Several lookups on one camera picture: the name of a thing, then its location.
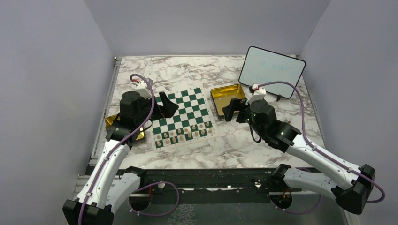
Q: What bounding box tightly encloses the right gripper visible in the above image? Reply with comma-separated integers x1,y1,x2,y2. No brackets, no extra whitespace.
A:
222,97,265,137

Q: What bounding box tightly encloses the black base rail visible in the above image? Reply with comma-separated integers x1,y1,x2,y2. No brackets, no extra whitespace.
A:
85,167,349,206

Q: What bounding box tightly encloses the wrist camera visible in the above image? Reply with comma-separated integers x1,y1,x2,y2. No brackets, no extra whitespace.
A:
133,79,152,99
246,84,267,105

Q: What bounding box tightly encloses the small whiteboard on stand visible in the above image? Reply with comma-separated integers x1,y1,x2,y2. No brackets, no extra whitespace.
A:
238,46,306,86

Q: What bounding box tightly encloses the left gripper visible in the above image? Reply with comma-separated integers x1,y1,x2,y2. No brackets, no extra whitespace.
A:
135,91,179,125

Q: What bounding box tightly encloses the gold tin with light pieces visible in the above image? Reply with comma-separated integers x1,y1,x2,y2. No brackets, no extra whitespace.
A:
210,84,246,120

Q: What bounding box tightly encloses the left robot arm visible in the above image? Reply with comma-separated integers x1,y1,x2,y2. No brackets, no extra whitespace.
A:
62,91,178,225

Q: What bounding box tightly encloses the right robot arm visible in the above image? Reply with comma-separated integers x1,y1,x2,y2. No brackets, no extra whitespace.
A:
222,97,375,215

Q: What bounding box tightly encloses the gold tin with dark pieces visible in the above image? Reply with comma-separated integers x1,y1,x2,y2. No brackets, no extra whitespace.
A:
105,114,147,145

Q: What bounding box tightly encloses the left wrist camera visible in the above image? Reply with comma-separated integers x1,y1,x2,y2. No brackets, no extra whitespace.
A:
133,79,152,99

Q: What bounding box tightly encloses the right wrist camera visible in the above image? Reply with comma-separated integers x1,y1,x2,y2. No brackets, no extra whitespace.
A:
246,84,267,105

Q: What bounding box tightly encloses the green white chess board mat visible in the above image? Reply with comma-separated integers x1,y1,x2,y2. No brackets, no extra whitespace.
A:
149,86,219,152

